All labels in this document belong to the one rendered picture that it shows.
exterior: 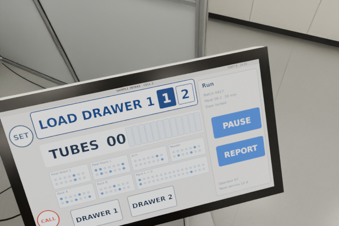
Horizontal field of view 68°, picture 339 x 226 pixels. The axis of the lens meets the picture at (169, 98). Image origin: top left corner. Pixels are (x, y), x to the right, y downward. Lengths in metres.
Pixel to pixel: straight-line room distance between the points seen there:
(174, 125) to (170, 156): 0.06
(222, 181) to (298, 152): 1.32
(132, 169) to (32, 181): 0.18
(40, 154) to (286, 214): 1.39
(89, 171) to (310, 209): 1.39
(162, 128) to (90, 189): 0.18
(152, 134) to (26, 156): 0.23
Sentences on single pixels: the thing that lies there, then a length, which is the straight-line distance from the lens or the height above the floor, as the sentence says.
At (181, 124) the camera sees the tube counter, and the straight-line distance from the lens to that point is 0.48.
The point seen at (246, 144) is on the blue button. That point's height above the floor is 1.06.
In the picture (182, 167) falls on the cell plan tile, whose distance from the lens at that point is 0.51.
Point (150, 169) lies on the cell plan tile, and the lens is 0.51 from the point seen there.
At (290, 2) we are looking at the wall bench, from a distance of 2.40.
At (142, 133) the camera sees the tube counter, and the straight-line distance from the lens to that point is 0.48.
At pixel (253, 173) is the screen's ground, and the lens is 0.57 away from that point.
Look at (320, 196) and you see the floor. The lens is 1.76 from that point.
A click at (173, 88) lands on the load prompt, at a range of 0.47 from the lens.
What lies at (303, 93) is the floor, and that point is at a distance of 2.16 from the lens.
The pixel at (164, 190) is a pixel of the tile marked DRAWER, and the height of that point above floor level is 1.02.
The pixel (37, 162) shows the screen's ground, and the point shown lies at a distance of 0.53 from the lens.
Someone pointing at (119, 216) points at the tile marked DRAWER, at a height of 0.99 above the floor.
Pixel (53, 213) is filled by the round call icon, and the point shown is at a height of 1.02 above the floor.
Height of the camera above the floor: 1.52
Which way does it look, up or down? 51 degrees down
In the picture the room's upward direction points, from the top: 6 degrees counter-clockwise
